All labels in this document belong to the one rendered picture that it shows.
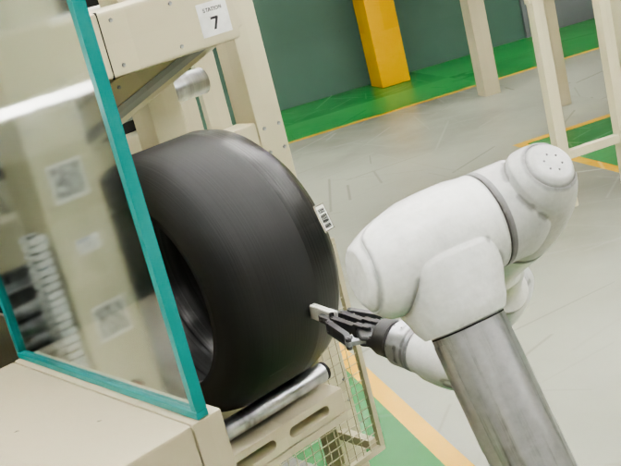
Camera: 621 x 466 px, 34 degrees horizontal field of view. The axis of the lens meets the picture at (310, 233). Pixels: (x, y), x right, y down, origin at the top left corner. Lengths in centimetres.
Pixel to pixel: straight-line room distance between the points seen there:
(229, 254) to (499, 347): 83
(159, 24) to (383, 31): 890
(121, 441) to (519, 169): 63
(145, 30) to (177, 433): 124
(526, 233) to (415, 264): 16
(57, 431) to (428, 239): 61
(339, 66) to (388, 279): 1045
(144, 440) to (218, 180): 79
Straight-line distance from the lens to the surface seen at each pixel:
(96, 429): 149
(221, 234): 200
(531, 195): 131
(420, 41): 1202
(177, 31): 247
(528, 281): 195
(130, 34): 240
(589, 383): 405
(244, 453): 221
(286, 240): 206
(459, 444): 379
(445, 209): 128
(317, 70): 1159
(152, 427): 144
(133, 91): 255
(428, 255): 126
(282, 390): 228
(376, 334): 195
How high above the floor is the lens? 186
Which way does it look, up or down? 16 degrees down
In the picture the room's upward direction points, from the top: 14 degrees counter-clockwise
